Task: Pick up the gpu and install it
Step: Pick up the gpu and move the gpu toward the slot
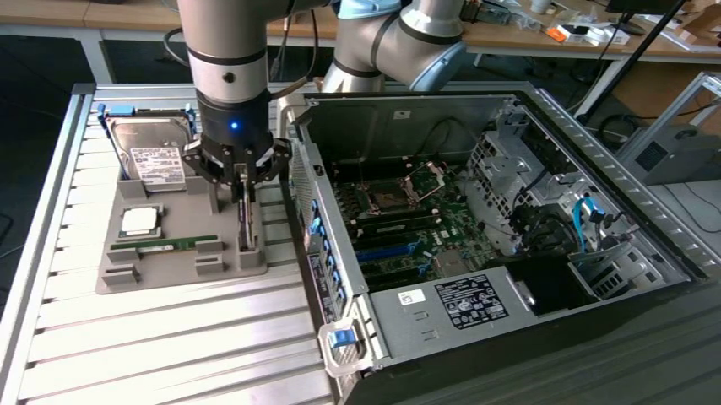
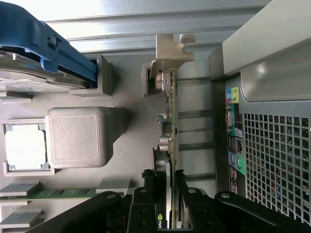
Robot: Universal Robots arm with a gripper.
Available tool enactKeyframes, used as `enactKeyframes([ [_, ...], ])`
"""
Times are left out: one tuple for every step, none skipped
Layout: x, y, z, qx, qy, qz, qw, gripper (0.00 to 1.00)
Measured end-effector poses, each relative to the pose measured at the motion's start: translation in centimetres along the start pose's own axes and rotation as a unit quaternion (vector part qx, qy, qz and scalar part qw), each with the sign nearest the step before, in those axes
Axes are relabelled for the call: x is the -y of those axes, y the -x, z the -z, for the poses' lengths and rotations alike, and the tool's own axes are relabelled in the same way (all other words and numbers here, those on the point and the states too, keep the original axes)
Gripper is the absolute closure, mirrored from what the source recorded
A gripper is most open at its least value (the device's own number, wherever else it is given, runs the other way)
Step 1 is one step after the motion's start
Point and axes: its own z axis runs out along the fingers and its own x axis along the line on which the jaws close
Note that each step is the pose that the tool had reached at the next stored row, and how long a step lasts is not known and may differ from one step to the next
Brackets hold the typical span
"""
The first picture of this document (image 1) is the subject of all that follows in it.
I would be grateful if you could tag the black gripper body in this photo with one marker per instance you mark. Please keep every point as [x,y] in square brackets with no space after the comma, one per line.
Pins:
[233,118]

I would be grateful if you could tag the black graphics card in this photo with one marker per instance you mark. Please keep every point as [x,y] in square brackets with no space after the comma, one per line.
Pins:
[245,228]

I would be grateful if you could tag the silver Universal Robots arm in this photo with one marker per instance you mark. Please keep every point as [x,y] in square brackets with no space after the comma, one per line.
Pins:
[225,42]

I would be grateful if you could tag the hard disk in blue carrier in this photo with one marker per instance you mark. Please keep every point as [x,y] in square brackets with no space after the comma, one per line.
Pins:
[145,135]

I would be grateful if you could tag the silver CPU chip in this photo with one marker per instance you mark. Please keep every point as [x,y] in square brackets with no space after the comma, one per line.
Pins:
[139,221]

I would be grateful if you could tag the green RAM stick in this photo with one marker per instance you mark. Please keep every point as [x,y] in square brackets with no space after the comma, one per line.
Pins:
[180,242]

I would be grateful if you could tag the CPU socket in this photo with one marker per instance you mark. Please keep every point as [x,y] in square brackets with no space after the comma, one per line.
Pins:
[388,198]

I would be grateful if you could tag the grey parts rack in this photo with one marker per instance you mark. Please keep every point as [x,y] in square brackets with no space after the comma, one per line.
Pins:
[168,270]

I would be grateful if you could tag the metal socket cover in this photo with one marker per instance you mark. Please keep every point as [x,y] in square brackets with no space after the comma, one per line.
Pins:
[424,179]

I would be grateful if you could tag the blue expansion slot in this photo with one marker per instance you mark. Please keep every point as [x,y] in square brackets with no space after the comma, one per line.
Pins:
[388,252]

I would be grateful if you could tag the green motherboard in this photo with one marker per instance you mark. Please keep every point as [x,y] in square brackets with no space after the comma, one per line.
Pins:
[458,236]

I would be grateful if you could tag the metal disk bay cage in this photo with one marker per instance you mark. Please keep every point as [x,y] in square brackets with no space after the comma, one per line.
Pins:
[495,164]

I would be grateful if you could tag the silver chipset heatsink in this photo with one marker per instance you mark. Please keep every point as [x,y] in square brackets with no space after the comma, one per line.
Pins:
[450,263]

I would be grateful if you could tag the grey power supply unit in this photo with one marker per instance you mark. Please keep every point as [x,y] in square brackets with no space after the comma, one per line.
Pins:
[406,333]

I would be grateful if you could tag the clear plastic bags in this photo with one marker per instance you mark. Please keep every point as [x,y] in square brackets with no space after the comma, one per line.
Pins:
[526,19]

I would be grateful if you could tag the orange and white box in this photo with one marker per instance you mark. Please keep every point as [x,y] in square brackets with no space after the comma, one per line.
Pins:
[556,33]

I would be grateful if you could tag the white cup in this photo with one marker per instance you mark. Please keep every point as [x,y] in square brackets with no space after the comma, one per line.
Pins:
[540,5]

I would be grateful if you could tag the open black PC case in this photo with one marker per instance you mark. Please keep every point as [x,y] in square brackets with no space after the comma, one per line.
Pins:
[506,379]

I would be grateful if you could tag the black slanted pole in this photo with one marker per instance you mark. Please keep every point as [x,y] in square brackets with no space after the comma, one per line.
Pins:
[630,63]

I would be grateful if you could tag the grey cabinet box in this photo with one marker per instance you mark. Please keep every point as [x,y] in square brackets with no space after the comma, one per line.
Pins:
[675,156]

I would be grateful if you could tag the black monitor with stand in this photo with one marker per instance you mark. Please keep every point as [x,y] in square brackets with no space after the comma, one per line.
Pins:
[635,5]

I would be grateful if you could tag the brown cardboard box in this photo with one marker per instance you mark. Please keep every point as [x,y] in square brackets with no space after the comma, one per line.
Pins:
[703,21]

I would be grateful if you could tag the wooden desk grey frame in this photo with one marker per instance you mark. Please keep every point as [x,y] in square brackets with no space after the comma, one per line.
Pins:
[56,17]
[506,40]

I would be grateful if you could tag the grey metal drive bracket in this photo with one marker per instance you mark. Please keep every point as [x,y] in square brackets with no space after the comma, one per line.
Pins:
[614,274]

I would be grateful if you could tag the aluminium profile frame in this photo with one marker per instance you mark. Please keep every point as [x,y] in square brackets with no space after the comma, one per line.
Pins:
[698,84]

